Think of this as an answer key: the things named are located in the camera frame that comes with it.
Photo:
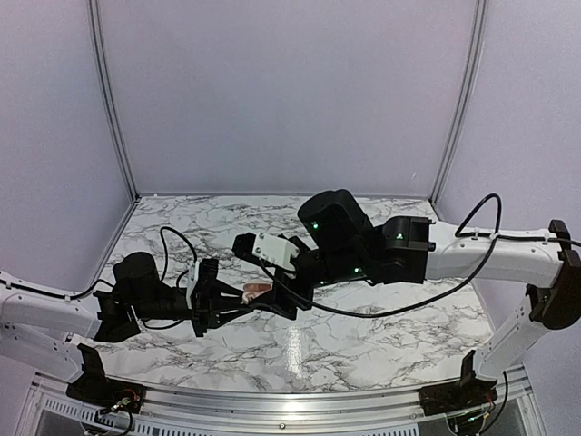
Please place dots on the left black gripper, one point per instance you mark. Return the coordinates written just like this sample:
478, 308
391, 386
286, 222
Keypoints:
206, 304

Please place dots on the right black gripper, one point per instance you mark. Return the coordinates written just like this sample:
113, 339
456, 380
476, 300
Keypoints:
279, 302

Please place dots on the pink earbud charging case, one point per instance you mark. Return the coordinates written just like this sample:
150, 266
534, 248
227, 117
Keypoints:
253, 289

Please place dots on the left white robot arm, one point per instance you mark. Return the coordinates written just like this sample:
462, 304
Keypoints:
29, 312

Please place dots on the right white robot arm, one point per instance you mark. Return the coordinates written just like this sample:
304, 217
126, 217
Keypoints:
412, 249

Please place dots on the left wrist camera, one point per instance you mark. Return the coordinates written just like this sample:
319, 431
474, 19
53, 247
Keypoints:
196, 286

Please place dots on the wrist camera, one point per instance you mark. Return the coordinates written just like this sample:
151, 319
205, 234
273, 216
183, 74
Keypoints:
264, 248
196, 286

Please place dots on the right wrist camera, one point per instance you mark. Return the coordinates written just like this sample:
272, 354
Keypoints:
264, 248

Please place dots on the front aluminium rail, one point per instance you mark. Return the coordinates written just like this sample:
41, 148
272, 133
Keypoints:
170, 410

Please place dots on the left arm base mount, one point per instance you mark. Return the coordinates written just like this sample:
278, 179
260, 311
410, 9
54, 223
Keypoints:
93, 386

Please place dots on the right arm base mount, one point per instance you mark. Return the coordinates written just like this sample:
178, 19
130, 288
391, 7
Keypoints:
467, 391

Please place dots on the left aluminium frame post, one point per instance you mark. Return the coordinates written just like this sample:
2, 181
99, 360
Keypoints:
106, 89

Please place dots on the aluminium frame post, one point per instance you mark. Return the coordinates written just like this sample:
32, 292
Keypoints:
467, 85
106, 89

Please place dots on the right aluminium frame post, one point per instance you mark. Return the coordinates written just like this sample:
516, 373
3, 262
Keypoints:
467, 85

